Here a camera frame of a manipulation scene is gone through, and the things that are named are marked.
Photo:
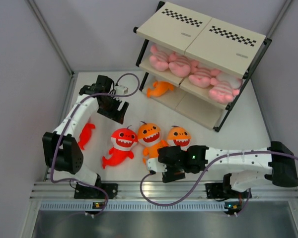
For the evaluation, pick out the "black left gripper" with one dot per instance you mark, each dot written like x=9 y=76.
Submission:
x=118 y=114

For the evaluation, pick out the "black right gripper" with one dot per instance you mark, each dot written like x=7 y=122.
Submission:
x=171 y=175

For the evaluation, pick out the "orange shark plush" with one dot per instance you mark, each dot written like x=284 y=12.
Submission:
x=159 y=88
x=149 y=135
x=178 y=136

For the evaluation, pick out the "pink striped plush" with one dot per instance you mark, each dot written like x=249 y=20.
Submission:
x=160 y=57
x=180 y=65
x=201 y=76
x=225 y=88

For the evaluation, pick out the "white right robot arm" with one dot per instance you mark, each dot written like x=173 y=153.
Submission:
x=240 y=169

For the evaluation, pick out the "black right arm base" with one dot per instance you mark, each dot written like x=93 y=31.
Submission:
x=216 y=192

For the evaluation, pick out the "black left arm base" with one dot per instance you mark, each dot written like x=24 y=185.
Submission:
x=85 y=192

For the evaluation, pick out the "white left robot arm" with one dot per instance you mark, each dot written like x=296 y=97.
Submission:
x=62 y=152

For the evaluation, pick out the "orange shark plush on shelf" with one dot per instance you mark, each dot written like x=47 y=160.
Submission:
x=159 y=88

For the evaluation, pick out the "beige three-tier shelf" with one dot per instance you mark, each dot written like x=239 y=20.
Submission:
x=212 y=43

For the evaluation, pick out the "red shark plush centre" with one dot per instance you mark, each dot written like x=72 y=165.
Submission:
x=123 y=140

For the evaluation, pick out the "red shark plush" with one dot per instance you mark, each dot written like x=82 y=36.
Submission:
x=123 y=140
x=86 y=134

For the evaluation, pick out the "red shark plush left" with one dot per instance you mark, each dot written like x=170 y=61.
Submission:
x=86 y=134

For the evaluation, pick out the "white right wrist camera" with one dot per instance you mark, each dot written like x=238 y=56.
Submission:
x=153 y=164

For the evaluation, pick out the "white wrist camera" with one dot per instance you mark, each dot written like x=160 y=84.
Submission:
x=153 y=164
x=120 y=90

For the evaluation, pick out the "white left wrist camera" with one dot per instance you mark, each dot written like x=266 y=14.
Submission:
x=120 y=90

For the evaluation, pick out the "aluminium mounting rail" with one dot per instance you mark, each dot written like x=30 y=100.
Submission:
x=158 y=191

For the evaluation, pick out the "grey slotted cable duct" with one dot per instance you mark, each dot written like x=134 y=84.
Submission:
x=131 y=206

